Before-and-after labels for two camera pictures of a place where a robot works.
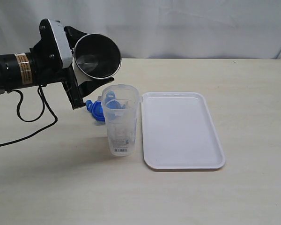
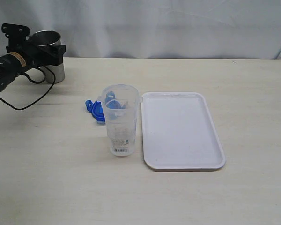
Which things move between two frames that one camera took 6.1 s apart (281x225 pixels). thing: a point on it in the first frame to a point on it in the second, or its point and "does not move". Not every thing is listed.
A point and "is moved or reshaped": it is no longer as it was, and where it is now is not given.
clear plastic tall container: (121, 104) does not move
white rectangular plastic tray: (178, 132) does not move
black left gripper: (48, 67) to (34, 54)
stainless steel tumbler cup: (95, 56) is moved or reshaped
